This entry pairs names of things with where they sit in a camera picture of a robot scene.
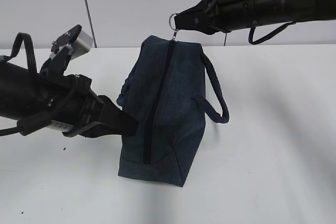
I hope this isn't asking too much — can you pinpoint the dark blue fabric lunch bag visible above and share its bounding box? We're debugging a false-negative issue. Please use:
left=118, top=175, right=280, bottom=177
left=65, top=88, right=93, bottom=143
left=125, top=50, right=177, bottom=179
left=117, top=35, right=229, bottom=187

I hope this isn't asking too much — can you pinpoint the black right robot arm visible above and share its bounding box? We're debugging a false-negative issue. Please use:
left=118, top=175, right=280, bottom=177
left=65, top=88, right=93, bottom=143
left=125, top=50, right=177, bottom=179
left=174, top=0, right=335, bottom=35

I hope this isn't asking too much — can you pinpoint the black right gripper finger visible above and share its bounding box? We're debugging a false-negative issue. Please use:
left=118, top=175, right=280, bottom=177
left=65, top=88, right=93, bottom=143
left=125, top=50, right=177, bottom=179
left=177, top=0, right=218, bottom=22
left=174, top=15, right=223, bottom=35

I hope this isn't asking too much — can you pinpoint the metal zipper pull ring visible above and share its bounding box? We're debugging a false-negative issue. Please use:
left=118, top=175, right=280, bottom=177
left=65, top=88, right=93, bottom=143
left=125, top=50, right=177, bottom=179
left=169, top=13, right=182, bottom=41

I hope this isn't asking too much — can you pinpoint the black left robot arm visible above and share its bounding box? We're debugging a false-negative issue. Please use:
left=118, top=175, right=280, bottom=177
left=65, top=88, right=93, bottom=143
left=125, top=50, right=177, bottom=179
left=1, top=62, right=138, bottom=138

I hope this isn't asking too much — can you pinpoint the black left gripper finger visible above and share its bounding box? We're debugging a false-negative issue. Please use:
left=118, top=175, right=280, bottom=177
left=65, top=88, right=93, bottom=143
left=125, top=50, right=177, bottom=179
left=99, top=95, right=122, bottom=119
left=78, top=112, right=139, bottom=140

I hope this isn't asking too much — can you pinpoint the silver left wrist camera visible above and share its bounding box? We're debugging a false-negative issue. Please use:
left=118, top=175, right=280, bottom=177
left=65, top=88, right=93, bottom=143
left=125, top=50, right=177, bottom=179
left=40, top=25, right=93, bottom=74

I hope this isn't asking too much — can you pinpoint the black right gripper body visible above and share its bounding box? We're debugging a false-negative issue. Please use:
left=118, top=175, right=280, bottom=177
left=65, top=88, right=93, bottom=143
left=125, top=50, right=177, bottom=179
left=207, top=0, right=256, bottom=34

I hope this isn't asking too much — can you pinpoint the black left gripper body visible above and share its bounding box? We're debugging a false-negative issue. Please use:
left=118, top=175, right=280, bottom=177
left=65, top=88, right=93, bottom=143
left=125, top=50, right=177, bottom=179
left=39, top=73, right=105, bottom=137

